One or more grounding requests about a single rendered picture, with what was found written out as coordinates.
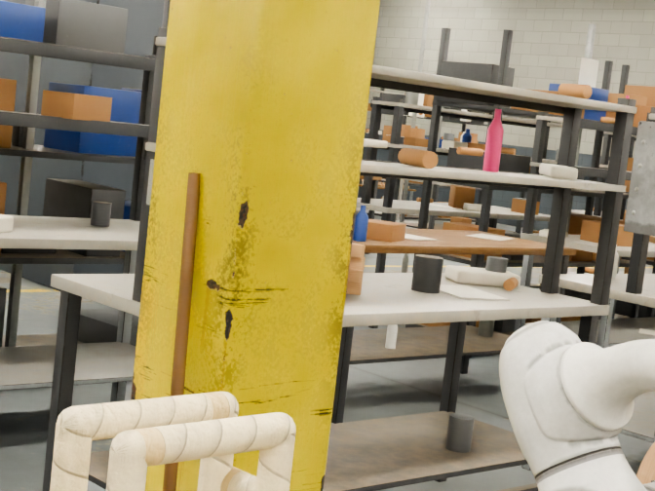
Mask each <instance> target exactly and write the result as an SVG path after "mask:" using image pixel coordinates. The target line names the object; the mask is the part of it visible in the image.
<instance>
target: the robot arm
mask: <svg viewBox="0 0 655 491"><path fill-rule="evenodd" d="M499 377H500V385H501V391H502V395H503V399H504V402H505V406H506V409H507V413H508V416H509V419H510V422H511V425H512V428H513V431H514V434H515V437H516V439H517V442H518V444H519V447H520V450H521V453H522V455H523V457H524V458H525V460H526V461H527V463H528V464H529V466H530V468H531V471H532V473H533V475H534V478H535V480H536V483H537V487H538V491H655V480H651V482H650V483H645V484H641V482H640V481H639V480H638V478H637V477H636V475H635V473H634V472H633V470H632V468H631V467H630V465H629V463H628V461H627V459H626V457H625V455H624V453H623V451H622V448H621V445H620V442H619V439H618V436H617V435H618V434H619V433H620V432H621V431H622V429H623V426H625V425H626V424H627V423H628V422H629V421H630V419H631V417H632V415H633V412H634V405H635V402H634V399H635V398H636V397H638V396H639V395H641V394H644V393H647V392H655V339H644V340H635V341H631V342H626V343H622V344H618V345H615V346H612V347H609V348H605V349H603V348H602V347H600V346H598V345H596V344H593V343H588V342H581V340H580V339H579V337H578V336H577V335H576V334H575V333H574V332H572V331H571V330H569V329H568V328H566V327H565V326H563V325H562V324H560V323H558V322H552V321H536V322H532V323H530V324H527V325H525V326H523V327H522V328H520V329H518V330H517V331H516V332H514V333H513V334H512V335H511V336H510V337H509V338H508V339H507V341H506V343H505V345H504V348H503V349H502V351H501V353H500V359H499Z"/></svg>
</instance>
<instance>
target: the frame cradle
mask: <svg viewBox="0 0 655 491"><path fill-rule="evenodd" d="M255 484H256V476H255V475H252V474H250V473H248V472H244V471H242V470H239V469H237V468H235V467H233V468H232V470H231V471H230V472H229V473H228V474H227V475H226V476H224V478H223V480H222V482H221V486H220V491H255Z"/></svg>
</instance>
